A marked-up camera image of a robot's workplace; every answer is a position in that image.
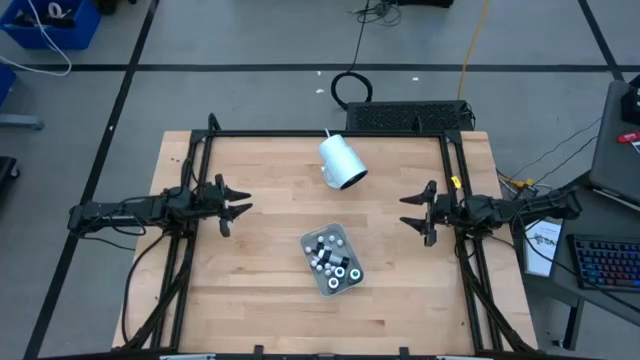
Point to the black frame clamp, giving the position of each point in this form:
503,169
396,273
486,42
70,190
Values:
403,353
258,352

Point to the white printed paper sheet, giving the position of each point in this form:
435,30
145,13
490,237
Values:
542,252

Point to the large blue storage bin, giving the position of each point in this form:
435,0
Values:
75,35

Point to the black aluminium rig frame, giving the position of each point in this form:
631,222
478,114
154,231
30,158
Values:
325,133

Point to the red marker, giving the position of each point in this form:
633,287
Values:
629,137

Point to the large purple food coloring bottle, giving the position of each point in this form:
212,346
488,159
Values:
333,283

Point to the yellow tag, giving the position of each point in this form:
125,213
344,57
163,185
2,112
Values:
456,182

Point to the dark side desk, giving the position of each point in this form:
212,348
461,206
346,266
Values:
620,222

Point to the grey laptop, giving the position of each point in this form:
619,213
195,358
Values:
615,165

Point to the white cylindrical spot lamp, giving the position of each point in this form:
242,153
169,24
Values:
340,160

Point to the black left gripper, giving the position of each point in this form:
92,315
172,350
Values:
220,186

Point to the black chair base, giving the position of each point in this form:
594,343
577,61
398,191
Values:
6,172

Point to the black device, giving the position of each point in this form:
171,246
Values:
632,102

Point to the grey flat bar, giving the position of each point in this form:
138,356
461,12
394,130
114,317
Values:
20,122

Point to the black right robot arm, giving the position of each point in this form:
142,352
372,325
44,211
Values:
530,207

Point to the black flat box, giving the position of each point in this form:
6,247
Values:
425,3

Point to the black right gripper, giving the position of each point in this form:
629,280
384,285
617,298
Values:
440,210

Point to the backlit black keyboard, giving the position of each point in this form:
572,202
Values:
607,262

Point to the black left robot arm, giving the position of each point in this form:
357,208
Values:
115,212

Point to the black mesh computer case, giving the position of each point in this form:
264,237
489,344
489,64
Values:
410,116

